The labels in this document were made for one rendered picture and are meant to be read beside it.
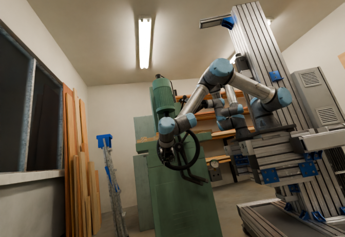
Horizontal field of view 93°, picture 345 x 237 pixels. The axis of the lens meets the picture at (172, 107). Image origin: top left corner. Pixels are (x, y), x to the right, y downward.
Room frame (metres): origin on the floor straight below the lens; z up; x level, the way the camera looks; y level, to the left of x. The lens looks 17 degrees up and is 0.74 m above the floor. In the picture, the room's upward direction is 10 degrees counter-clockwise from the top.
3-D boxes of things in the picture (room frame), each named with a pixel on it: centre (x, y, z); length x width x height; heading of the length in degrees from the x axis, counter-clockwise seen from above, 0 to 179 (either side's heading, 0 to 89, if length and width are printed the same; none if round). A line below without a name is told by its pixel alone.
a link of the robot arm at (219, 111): (1.33, -0.40, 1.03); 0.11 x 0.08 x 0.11; 70
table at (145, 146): (1.34, 0.04, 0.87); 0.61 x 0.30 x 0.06; 100
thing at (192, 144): (1.38, 0.06, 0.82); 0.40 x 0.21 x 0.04; 100
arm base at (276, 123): (1.12, -0.61, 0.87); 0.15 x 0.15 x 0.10
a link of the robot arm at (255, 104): (1.12, -0.61, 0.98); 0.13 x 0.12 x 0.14; 18
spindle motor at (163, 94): (1.44, 0.07, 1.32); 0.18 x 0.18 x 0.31
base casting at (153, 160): (1.56, 0.09, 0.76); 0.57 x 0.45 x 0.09; 10
